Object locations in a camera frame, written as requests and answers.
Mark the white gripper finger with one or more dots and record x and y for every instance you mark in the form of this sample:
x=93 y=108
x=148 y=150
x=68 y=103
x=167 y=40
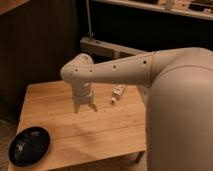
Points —
x=76 y=108
x=93 y=106

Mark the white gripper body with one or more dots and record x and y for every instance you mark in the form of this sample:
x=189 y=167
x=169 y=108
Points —
x=82 y=93

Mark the small white bottle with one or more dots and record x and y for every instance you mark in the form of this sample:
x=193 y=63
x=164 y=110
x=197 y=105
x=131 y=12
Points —
x=117 y=93

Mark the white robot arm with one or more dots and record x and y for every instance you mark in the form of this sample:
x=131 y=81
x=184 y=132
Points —
x=179 y=108

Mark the black ceramic bowl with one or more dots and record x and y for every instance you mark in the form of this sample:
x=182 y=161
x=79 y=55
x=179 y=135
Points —
x=29 y=146

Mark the wooden table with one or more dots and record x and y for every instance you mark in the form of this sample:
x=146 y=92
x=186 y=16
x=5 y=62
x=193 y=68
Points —
x=85 y=135

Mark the grey metal beam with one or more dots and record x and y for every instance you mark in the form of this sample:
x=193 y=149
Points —
x=91 y=47

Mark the vertical metal pole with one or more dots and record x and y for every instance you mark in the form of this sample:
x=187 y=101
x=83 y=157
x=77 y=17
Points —
x=90 y=31

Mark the wooden shelf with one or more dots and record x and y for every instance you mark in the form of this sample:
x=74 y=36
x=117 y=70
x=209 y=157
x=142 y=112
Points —
x=157 y=8

